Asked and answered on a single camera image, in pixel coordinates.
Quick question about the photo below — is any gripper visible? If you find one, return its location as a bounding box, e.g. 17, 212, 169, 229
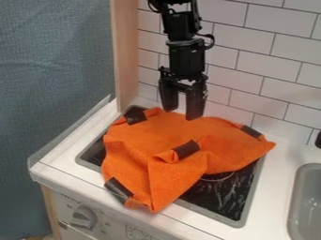
156, 37, 211, 122

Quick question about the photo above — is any orange cloth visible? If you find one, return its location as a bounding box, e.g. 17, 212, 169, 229
99, 106, 278, 214

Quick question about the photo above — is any tap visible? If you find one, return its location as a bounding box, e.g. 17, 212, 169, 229
313, 128, 321, 150

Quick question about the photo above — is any toy sink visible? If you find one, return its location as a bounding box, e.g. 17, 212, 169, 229
285, 162, 321, 240

